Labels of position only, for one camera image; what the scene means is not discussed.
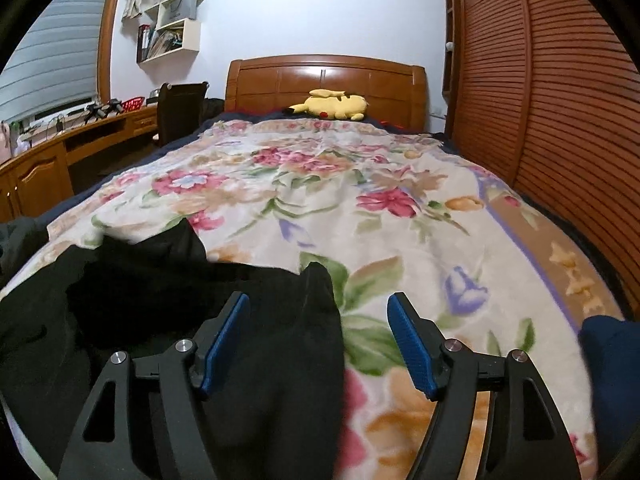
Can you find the wooden louvred wardrobe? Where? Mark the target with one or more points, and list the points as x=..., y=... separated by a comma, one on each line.
x=550, y=85

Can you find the row of books and folders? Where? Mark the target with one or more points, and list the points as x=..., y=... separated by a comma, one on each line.
x=157, y=42

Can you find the black tripod device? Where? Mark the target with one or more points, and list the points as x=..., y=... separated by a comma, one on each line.
x=100, y=110

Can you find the dark desk chair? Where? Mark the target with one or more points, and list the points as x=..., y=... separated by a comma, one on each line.
x=175, y=115

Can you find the dark blue cloth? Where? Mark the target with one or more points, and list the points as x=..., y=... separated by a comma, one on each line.
x=605, y=375

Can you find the floral blanket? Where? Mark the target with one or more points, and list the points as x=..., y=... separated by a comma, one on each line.
x=350, y=185

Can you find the black coat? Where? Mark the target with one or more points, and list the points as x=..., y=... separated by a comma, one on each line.
x=150, y=285

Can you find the grey paper bag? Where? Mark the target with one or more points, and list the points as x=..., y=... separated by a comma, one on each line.
x=177, y=11

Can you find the red basket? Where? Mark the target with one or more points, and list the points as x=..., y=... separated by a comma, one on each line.
x=133, y=104

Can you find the dark folded clothes pile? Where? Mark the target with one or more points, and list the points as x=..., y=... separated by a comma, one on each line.
x=17, y=245

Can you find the wooden window frame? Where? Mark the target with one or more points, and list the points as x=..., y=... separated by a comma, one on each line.
x=107, y=35

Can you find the yellow plush toy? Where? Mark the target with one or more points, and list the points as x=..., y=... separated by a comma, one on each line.
x=335, y=105

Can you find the white wall shelf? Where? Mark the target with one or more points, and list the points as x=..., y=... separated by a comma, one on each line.
x=192, y=35

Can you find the wooden desk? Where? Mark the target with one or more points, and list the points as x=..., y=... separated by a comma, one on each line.
x=30, y=180

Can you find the wooden bed headboard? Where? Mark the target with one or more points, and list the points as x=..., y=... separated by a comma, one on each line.
x=325, y=77

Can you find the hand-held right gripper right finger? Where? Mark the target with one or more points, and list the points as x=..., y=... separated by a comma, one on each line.
x=412, y=345

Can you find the grey window blind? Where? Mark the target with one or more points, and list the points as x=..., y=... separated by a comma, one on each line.
x=50, y=60

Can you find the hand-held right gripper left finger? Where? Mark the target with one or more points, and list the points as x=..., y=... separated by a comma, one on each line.
x=225, y=345

